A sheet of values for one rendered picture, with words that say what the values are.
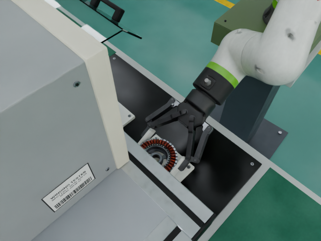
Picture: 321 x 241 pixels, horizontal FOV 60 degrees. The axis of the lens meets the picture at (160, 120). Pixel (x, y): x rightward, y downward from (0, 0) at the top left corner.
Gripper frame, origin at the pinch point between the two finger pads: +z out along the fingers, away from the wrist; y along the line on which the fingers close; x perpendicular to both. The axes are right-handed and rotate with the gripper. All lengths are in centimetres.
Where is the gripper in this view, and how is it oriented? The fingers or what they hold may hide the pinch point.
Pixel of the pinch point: (156, 158)
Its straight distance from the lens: 73.1
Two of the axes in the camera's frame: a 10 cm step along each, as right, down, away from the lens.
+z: -6.1, 7.9, 0.6
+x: 3.6, 2.1, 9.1
